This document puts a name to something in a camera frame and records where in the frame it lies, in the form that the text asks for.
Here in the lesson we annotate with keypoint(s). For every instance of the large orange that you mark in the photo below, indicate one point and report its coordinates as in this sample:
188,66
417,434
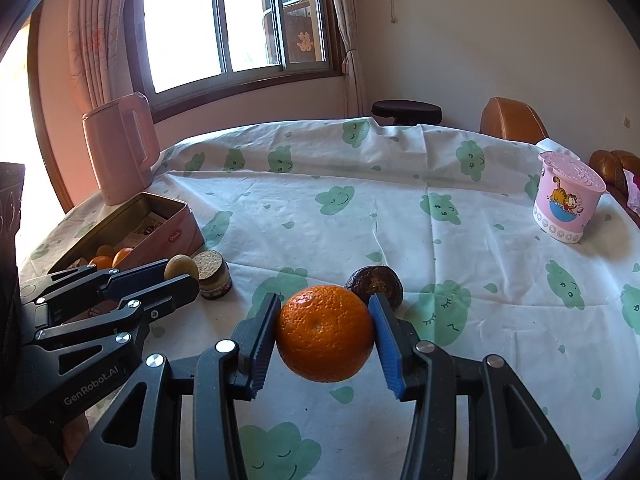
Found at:
325,332

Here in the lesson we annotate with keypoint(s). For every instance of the small orange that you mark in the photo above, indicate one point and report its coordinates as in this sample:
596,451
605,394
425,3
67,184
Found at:
123,256
101,262

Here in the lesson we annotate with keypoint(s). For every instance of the dark wrinkled passion fruit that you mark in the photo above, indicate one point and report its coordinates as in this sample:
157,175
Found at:
377,280

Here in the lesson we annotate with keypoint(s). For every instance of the floral cushion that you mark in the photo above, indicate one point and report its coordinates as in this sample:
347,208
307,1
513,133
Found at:
632,190

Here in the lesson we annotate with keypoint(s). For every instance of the dark round stool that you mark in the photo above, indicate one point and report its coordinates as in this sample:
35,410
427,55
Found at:
406,111

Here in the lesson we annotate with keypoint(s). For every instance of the white tablecloth with green clouds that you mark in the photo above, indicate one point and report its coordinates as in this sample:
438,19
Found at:
350,200

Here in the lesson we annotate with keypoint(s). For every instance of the pink patterned curtain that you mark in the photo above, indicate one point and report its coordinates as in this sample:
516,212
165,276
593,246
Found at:
97,35

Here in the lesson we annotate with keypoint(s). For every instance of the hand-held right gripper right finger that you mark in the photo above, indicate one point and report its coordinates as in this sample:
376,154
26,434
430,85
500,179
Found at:
387,345

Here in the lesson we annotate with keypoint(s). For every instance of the pink electric kettle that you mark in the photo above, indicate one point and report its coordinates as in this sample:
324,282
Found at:
120,155

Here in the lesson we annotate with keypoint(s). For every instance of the pink rectangular tin box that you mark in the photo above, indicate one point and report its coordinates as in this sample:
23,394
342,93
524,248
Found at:
170,230

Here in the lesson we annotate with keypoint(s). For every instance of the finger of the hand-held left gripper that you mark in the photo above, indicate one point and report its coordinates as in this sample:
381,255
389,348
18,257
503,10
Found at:
165,292
137,275

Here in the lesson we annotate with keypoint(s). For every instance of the brown leather chair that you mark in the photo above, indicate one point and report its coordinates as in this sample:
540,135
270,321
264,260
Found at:
512,122

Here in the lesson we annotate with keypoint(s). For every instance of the small yellow-orange citrus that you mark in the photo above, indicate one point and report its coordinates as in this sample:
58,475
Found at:
105,250

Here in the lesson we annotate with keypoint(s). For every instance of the printed paper sheet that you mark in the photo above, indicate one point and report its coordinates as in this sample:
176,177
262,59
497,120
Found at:
150,225

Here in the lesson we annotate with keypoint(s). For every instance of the yellowish brown kiwi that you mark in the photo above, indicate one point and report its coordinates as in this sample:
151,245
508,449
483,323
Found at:
181,266

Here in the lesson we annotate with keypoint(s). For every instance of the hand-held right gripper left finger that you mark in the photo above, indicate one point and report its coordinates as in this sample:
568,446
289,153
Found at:
262,345

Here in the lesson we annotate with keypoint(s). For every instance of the brown leather sofa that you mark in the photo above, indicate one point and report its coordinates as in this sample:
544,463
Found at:
610,165

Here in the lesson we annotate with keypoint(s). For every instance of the cream curtain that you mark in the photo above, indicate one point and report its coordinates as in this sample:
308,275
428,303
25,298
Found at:
350,50

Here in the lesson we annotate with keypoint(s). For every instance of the sliding glass window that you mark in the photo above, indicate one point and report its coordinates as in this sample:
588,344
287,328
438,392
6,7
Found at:
225,20

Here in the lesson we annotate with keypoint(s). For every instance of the cork-lidded small jar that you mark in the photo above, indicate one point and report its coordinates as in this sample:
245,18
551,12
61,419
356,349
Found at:
212,275

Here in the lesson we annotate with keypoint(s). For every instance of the pink cartoon cup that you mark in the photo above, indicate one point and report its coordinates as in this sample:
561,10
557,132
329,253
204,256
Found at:
567,200

